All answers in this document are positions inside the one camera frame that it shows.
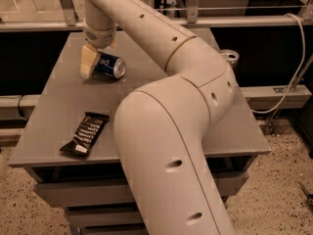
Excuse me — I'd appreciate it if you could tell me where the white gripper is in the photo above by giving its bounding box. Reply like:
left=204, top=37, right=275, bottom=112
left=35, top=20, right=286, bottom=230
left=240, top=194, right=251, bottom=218
left=80, top=21, right=116, bottom=78

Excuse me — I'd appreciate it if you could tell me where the blue pepsi can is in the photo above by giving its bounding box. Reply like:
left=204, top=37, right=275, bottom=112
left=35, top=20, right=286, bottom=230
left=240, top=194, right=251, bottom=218
left=95, top=53, right=126, bottom=79

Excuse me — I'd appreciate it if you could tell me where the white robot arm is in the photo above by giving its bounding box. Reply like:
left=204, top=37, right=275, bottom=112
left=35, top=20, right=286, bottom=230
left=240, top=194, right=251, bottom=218
left=85, top=0, right=237, bottom=235

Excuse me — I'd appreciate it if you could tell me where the silver energy drink can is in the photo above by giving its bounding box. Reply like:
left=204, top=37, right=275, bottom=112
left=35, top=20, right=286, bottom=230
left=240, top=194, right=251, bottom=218
left=220, top=49, right=240, bottom=70

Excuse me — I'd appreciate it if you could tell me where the grey metal railing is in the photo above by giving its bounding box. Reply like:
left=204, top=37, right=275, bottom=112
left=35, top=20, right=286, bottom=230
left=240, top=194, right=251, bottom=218
left=0, top=0, right=313, bottom=30

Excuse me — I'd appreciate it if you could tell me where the black snack bar wrapper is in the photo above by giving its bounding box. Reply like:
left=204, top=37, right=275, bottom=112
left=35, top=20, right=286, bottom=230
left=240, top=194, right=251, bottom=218
left=60, top=112, right=110, bottom=157

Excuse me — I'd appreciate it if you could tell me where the grey drawer cabinet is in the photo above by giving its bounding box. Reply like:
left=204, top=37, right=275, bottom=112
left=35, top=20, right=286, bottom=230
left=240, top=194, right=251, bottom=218
left=8, top=28, right=272, bottom=235

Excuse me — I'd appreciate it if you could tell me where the middle grey drawer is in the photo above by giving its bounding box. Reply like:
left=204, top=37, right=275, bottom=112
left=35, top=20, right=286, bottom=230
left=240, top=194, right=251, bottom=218
left=64, top=201, right=229, bottom=228

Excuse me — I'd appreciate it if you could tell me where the grey drawer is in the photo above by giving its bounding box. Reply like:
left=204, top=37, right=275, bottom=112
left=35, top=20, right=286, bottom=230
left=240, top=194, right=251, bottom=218
left=81, top=223, right=149, bottom=235
left=33, top=171, right=249, bottom=208
left=64, top=201, right=229, bottom=228

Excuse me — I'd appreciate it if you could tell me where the bottom grey drawer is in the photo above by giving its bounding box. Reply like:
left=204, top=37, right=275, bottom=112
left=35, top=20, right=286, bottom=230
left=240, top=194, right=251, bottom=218
left=81, top=223, right=149, bottom=235

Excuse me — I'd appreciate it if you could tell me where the top grey drawer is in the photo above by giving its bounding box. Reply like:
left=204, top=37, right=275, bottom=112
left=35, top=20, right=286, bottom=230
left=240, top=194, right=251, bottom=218
left=33, top=171, right=249, bottom=208

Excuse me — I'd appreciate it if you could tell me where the white cable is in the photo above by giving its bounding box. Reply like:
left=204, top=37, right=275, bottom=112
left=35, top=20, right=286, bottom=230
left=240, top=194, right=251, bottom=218
left=249, top=13, right=307, bottom=116

